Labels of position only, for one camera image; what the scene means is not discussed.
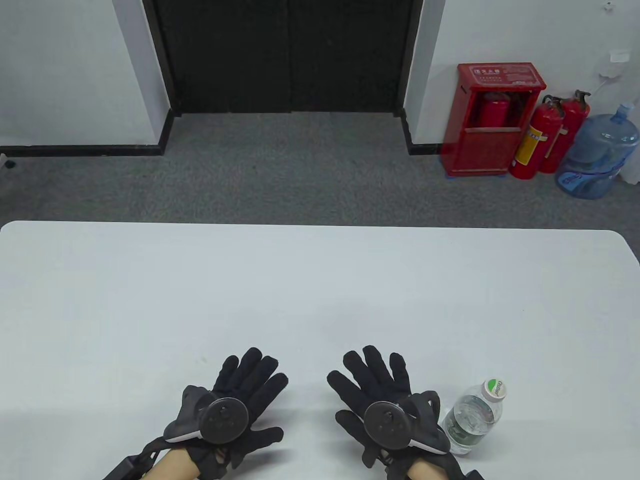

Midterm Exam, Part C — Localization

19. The clear mineral water bottle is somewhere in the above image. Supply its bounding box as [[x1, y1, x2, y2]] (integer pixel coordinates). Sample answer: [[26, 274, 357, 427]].
[[442, 379, 507, 456]]

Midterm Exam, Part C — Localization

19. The person's left hand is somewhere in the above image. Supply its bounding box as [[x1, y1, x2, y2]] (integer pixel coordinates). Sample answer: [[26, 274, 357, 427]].
[[185, 347, 289, 476]]

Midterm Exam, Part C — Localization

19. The white green bottle cap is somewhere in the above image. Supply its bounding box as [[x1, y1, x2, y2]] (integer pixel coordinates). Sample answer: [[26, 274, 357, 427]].
[[481, 379, 507, 404]]

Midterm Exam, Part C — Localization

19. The black double door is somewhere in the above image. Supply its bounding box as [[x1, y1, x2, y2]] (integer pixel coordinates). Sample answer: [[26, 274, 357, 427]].
[[142, 0, 425, 115]]

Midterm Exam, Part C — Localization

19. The person's right hand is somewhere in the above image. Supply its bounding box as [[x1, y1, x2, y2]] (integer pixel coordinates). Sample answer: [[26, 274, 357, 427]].
[[327, 345, 413, 469]]

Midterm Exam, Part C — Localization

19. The red fire extinguisher cabinet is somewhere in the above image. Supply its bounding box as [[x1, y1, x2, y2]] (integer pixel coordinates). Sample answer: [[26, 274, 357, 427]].
[[440, 62, 547, 178]]

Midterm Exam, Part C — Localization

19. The red extinguisher inside cabinet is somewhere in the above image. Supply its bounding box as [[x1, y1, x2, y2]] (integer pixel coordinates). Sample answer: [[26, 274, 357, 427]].
[[477, 91, 511, 129]]

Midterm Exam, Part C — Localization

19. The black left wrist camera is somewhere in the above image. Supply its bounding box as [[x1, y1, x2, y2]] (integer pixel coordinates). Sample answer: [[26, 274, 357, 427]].
[[101, 454, 152, 480]]

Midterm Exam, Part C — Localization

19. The blue water jug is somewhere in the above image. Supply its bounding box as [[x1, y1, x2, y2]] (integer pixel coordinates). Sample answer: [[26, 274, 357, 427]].
[[555, 103, 640, 200]]

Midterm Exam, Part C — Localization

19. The person's left forearm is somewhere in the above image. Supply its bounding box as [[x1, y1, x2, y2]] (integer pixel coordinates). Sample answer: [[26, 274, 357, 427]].
[[149, 449, 202, 480]]

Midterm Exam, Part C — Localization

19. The red fire extinguisher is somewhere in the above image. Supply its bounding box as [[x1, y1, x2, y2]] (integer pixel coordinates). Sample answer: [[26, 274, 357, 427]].
[[539, 90, 592, 175]]

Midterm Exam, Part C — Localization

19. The black baseboard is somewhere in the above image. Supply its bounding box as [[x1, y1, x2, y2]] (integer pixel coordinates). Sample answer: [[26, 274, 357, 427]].
[[399, 108, 447, 156], [0, 108, 175, 157]]

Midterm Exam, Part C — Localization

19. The red extinguisher yellow label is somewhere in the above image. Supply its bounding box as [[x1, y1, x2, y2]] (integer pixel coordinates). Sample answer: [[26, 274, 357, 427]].
[[509, 95, 566, 180]]

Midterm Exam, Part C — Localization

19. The white wall cable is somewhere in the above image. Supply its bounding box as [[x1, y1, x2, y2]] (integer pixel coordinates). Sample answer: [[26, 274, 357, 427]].
[[598, 61, 625, 97]]

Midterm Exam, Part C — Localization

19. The black left hand controller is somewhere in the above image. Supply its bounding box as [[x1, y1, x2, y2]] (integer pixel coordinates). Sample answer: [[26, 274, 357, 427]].
[[164, 385, 249, 444]]

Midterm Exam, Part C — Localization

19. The person's right forearm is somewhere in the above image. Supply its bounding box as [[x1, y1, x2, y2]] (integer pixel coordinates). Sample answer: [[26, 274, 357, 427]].
[[406, 461, 443, 480]]

